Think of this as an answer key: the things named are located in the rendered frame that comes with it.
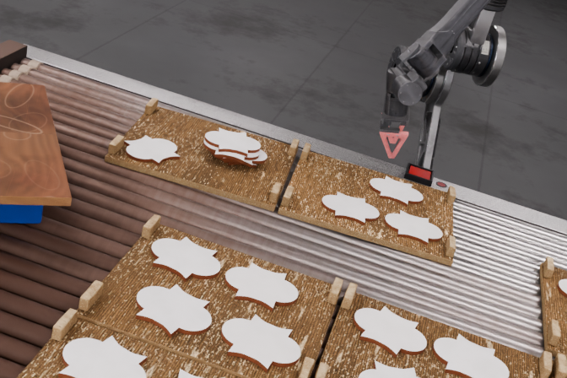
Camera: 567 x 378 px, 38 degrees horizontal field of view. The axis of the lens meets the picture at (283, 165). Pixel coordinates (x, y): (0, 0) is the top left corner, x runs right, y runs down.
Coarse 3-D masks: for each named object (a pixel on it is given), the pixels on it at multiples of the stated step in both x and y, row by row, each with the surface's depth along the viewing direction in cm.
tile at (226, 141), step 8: (208, 136) 204; (216, 136) 205; (224, 136) 206; (232, 136) 207; (240, 136) 208; (216, 144) 201; (224, 144) 202; (232, 144) 203; (240, 144) 204; (248, 144) 205; (256, 144) 206; (232, 152) 201; (240, 152) 201; (248, 152) 203
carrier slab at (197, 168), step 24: (144, 120) 214; (168, 120) 217; (192, 120) 221; (192, 144) 208; (264, 144) 218; (288, 144) 221; (144, 168) 192; (168, 168) 194; (192, 168) 197; (216, 168) 200; (240, 168) 203; (264, 168) 206; (288, 168) 209; (216, 192) 191; (240, 192) 192; (264, 192) 194
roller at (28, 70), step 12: (24, 72) 228; (36, 72) 229; (60, 84) 227; (72, 84) 227; (96, 96) 226; (108, 96) 226; (132, 108) 224; (144, 108) 224; (456, 216) 213; (468, 216) 213; (480, 216) 214; (492, 228) 212; (504, 228) 212; (516, 228) 213; (528, 240) 211; (540, 240) 211; (552, 240) 211; (564, 252) 210
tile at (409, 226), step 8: (392, 216) 197; (400, 216) 198; (408, 216) 199; (392, 224) 193; (400, 224) 194; (408, 224) 195; (416, 224) 196; (424, 224) 197; (432, 224) 198; (400, 232) 191; (408, 232) 192; (416, 232) 193; (424, 232) 194; (432, 232) 195; (440, 232) 196; (424, 240) 190; (432, 240) 192
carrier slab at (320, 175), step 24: (312, 168) 212; (336, 168) 215; (360, 168) 219; (312, 192) 200; (336, 192) 203; (360, 192) 206; (432, 192) 216; (288, 216) 190; (312, 216) 190; (384, 216) 198; (432, 216) 204; (384, 240) 188; (408, 240) 190
